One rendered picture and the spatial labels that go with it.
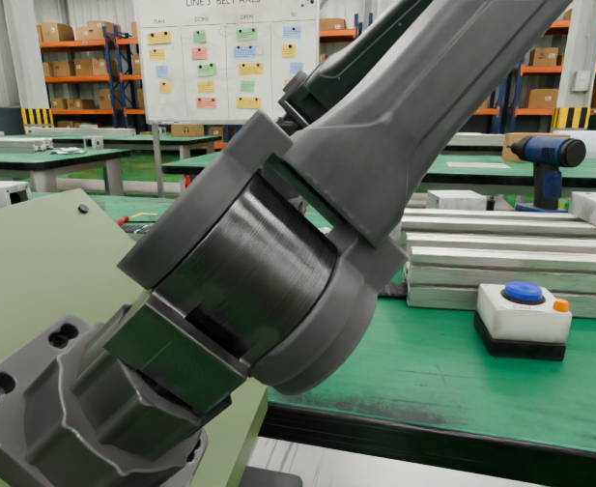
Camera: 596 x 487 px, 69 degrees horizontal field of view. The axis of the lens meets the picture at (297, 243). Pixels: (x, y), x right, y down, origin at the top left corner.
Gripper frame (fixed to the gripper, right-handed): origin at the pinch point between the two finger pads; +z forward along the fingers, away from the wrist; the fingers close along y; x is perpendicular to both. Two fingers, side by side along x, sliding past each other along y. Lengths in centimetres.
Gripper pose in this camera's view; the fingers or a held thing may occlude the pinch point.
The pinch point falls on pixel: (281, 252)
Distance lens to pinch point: 68.3
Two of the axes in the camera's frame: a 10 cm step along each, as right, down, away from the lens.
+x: -9.9, -0.4, 1.3
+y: 1.4, -2.9, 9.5
